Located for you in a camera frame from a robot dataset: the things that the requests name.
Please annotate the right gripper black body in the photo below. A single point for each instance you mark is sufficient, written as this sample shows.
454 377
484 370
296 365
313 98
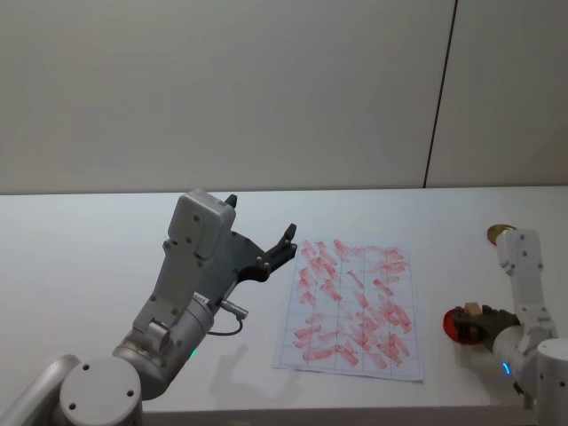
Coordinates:
499 323

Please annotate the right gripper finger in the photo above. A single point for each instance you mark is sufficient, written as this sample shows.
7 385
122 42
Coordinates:
461 317
470 333

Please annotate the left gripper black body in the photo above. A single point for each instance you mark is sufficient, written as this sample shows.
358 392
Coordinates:
242 259

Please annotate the small wooden stamp block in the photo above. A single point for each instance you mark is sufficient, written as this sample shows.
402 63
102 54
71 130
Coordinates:
473 309

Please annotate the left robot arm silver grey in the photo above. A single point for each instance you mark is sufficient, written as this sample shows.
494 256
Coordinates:
177 284

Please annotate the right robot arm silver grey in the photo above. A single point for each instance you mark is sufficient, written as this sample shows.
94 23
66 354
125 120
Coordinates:
526 293

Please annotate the red round ink pad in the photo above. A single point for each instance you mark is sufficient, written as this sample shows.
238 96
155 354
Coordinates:
450 327

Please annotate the gold round lid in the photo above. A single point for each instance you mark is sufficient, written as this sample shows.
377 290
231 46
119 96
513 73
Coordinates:
493 234

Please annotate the white paper sheet red marks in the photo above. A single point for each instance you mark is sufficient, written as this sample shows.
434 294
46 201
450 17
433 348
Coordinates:
350 310

